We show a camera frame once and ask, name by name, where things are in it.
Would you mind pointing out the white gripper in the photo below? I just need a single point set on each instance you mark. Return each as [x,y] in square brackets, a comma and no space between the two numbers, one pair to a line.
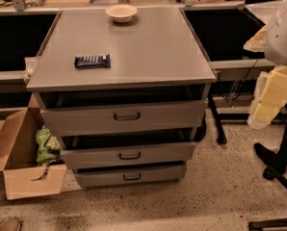
[282,42]

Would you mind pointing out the grey drawer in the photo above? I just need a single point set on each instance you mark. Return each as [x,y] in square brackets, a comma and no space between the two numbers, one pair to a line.
[100,120]
[130,176]
[129,155]

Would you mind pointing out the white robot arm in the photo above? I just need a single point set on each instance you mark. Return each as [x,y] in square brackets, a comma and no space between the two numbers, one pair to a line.
[272,38]

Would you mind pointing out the grey top drawer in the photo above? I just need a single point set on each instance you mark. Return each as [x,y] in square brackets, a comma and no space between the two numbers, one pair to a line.
[100,120]

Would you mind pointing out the grey drawer cabinet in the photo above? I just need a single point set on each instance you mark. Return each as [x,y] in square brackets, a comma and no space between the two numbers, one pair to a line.
[154,58]

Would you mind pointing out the grey bottom drawer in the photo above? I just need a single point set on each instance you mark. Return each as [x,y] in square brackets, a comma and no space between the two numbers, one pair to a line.
[130,176]

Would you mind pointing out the white bowl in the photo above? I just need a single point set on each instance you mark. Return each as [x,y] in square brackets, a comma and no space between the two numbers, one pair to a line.
[121,13]

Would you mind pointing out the blue candy bar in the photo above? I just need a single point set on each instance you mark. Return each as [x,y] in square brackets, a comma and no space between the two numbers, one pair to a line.
[92,61]

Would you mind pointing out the green chip bag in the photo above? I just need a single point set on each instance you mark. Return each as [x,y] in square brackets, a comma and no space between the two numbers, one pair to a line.
[48,146]

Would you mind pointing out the brown cardboard box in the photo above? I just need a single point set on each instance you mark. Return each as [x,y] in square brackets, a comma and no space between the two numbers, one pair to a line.
[18,157]

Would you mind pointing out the brown shoe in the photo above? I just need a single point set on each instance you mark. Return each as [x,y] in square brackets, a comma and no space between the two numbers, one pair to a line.
[12,224]

